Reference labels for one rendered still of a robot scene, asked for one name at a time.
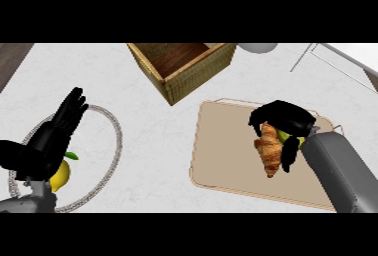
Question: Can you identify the golden brown croissant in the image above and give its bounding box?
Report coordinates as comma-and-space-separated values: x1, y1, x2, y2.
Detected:
252, 121, 286, 179

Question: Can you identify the green fruit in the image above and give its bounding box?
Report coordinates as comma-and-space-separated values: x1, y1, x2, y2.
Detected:
276, 129, 307, 151

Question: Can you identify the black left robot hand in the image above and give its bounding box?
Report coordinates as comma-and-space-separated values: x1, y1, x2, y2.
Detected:
0, 86, 90, 182

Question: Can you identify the yellow lemon with leaf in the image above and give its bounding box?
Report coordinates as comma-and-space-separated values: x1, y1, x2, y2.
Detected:
49, 151, 80, 194

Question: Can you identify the grey metal rack frame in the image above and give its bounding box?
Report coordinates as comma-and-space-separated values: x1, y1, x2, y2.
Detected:
288, 42, 378, 95

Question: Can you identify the wicker basket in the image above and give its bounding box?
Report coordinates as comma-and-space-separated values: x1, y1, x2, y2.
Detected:
125, 42, 238, 107

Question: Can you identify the grey round object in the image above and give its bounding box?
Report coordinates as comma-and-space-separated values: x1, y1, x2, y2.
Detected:
236, 42, 279, 55

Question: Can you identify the beige rectangular tray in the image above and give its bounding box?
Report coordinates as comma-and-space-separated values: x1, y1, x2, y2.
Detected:
187, 97, 345, 212

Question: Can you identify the dark brown wooden panel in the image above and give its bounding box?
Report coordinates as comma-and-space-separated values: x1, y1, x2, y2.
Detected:
0, 42, 35, 94

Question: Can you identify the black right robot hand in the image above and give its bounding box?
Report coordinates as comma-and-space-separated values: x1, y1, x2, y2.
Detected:
247, 99, 317, 174

